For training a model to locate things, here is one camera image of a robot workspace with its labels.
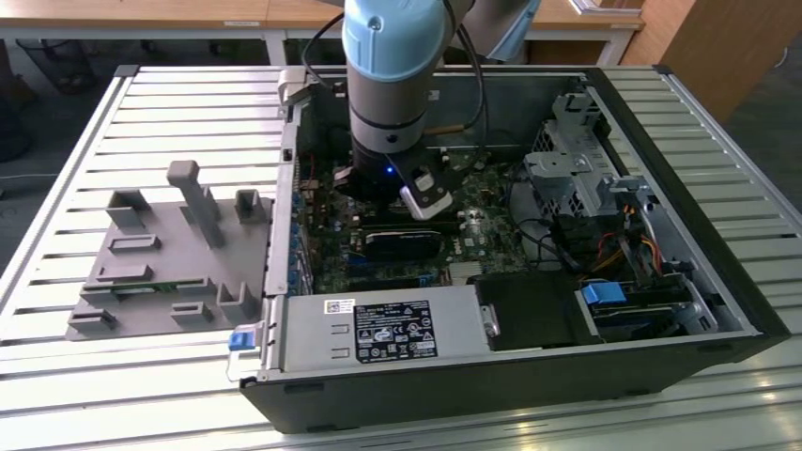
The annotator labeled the black hard disk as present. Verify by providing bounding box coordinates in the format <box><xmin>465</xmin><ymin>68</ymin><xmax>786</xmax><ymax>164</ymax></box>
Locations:
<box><xmin>591</xmin><ymin>300</ymin><xmax>685</xmax><ymax>339</ymax></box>

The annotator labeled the silver metal drive cage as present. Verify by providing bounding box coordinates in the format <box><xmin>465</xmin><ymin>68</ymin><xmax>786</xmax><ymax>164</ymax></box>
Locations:
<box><xmin>519</xmin><ymin>91</ymin><xmax>627</xmax><ymax>220</ymax></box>

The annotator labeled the black open PC case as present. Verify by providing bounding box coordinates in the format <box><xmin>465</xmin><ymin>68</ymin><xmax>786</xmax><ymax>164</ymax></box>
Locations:
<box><xmin>236</xmin><ymin>65</ymin><xmax>792</xmax><ymax>434</ymax></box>

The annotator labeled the black expansion slot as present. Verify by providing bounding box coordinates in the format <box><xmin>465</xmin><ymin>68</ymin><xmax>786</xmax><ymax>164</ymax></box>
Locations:
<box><xmin>345</xmin><ymin>275</ymin><xmax>421</xmax><ymax>291</ymax></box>

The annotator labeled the grey power supply unit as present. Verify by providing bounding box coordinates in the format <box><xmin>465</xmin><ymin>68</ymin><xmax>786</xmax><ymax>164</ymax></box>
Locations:
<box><xmin>275</xmin><ymin>286</ymin><xmax>490</xmax><ymax>372</ymax></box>

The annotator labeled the wooden cabinet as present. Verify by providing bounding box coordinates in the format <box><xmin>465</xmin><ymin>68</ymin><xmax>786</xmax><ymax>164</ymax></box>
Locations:
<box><xmin>619</xmin><ymin>0</ymin><xmax>802</xmax><ymax>126</ymax></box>

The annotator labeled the black plastic shroud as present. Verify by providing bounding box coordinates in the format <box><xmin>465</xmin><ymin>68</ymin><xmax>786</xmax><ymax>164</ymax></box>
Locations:
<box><xmin>469</xmin><ymin>272</ymin><xmax>603</xmax><ymax>351</ymax></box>

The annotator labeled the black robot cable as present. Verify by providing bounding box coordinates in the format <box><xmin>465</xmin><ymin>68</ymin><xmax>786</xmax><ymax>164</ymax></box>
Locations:
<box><xmin>447</xmin><ymin>23</ymin><xmax>491</xmax><ymax>159</ymax></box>
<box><xmin>299</xmin><ymin>11</ymin><xmax>350</xmax><ymax>90</ymax></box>

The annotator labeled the orange yellow wire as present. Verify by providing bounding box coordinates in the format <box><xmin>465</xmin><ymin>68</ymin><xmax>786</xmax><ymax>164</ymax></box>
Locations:
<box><xmin>638</xmin><ymin>234</ymin><xmax>667</xmax><ymax>267</ymax></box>

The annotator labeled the black graphics card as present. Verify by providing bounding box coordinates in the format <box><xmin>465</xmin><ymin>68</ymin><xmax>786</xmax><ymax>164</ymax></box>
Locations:
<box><xmin>361</xmin><ymin>227</ymin><xmax>442</xmax><ymax>263</ymax></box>

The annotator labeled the green motherboard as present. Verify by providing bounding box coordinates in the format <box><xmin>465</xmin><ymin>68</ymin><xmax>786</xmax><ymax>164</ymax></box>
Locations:
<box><xmin>294</xmin><ymin>148</ymin><xmax>534</xmax><ymax>295</ymax></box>

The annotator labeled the blue disk carrier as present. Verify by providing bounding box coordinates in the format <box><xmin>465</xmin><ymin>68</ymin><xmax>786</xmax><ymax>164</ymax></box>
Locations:
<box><xmin>581</xmin><ymin>280</ymin><xmax>627</xmax><ymax>309</ymax></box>

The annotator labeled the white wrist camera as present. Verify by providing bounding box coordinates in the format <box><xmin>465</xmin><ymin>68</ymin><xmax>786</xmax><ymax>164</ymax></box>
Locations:
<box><xmin>399</xmin><ymin>154</ymin><xmax>471</xmax><ymax>221</ymax></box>

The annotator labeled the grey case latch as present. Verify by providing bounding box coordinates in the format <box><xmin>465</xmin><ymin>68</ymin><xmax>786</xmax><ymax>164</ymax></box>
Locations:
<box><xmin>275</xmin><ymin>68</ymin><xmax>325</xmax><ymax>107</ymax></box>

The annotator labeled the wooden desk white frame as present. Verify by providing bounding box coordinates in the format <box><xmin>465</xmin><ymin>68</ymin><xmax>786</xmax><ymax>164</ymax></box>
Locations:
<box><xmin>0</xmin><ymin>0</ymin><xmax>647</xmax><ymax>67</ymax></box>

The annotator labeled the silver disk bay frame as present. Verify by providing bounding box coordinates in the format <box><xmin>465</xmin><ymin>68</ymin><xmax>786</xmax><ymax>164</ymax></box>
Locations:
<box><xmin>598</xmin><ymin>174</ymin><xmax>722</xmax><ymax>337</ymax></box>

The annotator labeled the grey plastic parts rack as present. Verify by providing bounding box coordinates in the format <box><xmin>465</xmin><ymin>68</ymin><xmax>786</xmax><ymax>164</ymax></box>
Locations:
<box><xmin>66</xmin><ymin>159</ymin><xmax>278</xmax><ymax>342</ymax></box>

